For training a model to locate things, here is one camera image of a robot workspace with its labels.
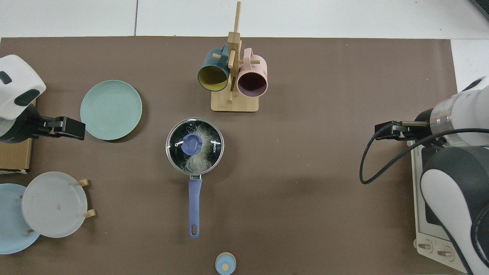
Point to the glass lid with blue knob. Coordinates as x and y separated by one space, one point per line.
193 144

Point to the white vermicelli bundle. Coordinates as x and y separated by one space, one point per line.
198 160

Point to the green plate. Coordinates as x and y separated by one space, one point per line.
110 110

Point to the grey plate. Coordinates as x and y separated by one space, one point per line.
53 204

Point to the wooden plate rack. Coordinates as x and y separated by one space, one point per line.
90 214

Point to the light blue plate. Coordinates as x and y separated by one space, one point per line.
11 229

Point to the pale toaster oven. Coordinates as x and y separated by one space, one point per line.
420 214

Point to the brown table cloth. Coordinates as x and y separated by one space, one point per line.
305 172

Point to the dark grey device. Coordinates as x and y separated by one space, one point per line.
483 5

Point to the pink mug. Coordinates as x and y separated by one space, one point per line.
252 82

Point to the dark teal mug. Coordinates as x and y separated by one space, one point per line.
212 78

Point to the wooden cup stand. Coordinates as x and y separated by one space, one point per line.
235 103

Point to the small blue round thing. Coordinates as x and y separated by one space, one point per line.
221 265

